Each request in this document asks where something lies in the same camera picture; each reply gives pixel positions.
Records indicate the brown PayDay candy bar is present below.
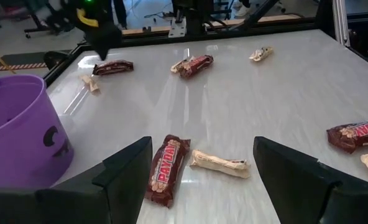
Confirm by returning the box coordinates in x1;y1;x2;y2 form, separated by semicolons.
326;116;368;154
92;59;134;77
144;134;191;208
178;54;214;79

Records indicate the purple halloween bucket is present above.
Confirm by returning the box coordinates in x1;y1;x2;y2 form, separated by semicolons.
0;73;75;189

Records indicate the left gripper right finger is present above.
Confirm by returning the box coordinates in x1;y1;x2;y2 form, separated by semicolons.
254;136;368;224

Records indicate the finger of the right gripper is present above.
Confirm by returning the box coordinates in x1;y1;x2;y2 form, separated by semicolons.
85;30;107;62
104;27;123;54

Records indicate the white metal bracket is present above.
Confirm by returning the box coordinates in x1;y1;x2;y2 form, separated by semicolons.
167;18;188;39

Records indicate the black mat with hazard stripes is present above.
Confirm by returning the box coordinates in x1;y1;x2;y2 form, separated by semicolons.
0;51;70;73

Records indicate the person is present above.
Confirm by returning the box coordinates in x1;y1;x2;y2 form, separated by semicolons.
111;0;129;30

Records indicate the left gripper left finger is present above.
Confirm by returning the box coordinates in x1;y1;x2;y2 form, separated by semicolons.
0;136;154;224

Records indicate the person's white shoe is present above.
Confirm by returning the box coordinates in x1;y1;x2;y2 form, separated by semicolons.
233;2;252;18

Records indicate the silver aluminium post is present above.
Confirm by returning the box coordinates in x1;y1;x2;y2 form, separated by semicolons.
331;0;351;47

